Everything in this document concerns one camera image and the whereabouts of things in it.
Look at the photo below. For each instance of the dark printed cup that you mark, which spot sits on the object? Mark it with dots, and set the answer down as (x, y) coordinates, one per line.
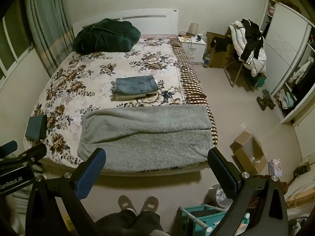
(199, 37)

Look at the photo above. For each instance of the grey fleece blanket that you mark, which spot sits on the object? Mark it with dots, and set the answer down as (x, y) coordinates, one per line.
(147, 137)

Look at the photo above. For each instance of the white nightstand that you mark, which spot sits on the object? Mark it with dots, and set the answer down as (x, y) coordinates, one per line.
(194, 49)

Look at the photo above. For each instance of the metal folding chair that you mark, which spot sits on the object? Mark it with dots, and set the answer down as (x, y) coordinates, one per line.
(233, 71)

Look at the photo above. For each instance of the plastic bottle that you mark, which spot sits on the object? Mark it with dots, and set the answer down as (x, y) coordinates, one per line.
(207, 60)

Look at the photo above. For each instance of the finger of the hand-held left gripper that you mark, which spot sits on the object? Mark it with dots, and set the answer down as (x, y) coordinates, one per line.
(8, 148)
(30, 153)

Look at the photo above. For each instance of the dark green blanket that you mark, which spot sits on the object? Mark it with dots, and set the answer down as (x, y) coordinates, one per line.
(105, 36)

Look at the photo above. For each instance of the folded dark teal cloth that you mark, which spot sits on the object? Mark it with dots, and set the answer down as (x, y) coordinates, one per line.
(36, 127)

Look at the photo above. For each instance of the folded blue jeans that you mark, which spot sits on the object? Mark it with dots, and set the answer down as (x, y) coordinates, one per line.
(135, 84)

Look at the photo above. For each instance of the black clothes pile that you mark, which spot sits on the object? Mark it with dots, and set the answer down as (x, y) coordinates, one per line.
(252, 36)

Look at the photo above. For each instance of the silver bucket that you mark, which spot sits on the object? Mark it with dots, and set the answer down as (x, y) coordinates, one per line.
(216, 195)

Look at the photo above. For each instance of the white bed headboard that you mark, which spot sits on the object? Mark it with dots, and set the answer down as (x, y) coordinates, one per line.
(152, 22)

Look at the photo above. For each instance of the dark shoes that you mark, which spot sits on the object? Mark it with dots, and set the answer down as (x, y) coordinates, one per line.
(265, 100)

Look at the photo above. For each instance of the grey slipper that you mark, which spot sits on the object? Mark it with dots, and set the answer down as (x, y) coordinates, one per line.
(126, 203)
(149, 203)

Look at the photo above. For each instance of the striped green curtain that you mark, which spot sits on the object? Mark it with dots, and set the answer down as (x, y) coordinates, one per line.
(46, 24)

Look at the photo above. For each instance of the large brown cardboard box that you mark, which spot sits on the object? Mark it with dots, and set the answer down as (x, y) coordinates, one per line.
(221, 57)

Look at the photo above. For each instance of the folded beige pants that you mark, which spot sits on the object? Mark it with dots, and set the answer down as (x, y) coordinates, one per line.
(128, 96)

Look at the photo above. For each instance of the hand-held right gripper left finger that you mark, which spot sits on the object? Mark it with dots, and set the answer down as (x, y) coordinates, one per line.
(91, 174)

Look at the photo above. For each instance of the floral bed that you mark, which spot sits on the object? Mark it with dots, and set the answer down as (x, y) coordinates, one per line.
(86, 78)

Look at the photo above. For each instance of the teal bin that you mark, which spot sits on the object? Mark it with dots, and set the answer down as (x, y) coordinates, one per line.
(259, 82)

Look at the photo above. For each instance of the black cloth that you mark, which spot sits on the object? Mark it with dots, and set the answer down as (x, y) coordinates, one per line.
(221, 44)

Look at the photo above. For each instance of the white wardrobe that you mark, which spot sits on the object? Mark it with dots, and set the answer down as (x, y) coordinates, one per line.
(283, 44)

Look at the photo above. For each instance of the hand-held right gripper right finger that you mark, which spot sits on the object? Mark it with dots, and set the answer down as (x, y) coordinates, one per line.
(221, 169)

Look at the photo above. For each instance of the open cardboard box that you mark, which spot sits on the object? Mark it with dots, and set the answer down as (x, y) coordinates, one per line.
(248, 152)

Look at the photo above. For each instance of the chair with clothes pile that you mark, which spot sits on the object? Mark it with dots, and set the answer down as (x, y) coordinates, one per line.
(237, 39)

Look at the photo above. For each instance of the beige table lamp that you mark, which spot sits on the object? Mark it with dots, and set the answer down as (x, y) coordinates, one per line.
(194, 29)

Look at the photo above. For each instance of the person's legs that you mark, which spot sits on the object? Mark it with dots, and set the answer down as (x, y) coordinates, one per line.
(128, 223)

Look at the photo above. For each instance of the window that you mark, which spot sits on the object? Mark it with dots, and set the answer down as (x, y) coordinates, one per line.
(12, 49)

